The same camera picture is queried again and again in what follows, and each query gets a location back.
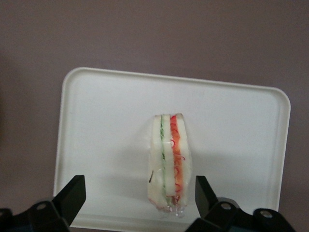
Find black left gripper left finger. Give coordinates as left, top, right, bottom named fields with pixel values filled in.
left=0, top=175, right=87, bottom=232

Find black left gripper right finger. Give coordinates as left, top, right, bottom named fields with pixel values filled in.
left=187, top=175, right=298, bottom=232

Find triangle sandwich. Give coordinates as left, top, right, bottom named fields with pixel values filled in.
left=146, top=113, right=193, bottom=218

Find cream plastic tray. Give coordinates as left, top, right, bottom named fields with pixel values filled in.
left=53, top=67, right=291, bottom=229

